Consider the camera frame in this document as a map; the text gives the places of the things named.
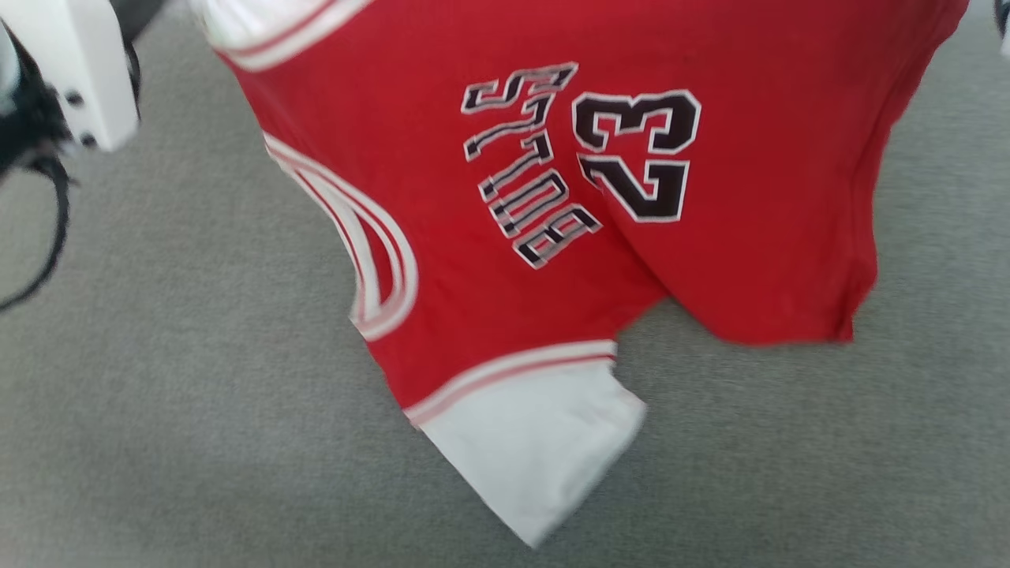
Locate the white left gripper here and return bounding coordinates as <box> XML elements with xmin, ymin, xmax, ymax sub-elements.
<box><xmin>0</xmin><ymin>0</ymin><xmax>142</xmax><ymax>153</ymax></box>

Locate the red basketball jersey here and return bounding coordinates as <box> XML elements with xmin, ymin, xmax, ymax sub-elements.
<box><xmin>189</xmin><ymin>0</ymin><xmax>970</xmax><ymax>549</ymax></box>

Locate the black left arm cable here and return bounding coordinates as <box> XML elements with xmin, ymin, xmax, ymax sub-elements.
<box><xmin>0</xmin><ymin>154</ymin><xmax>73</xmax><ymax>312</ymax></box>

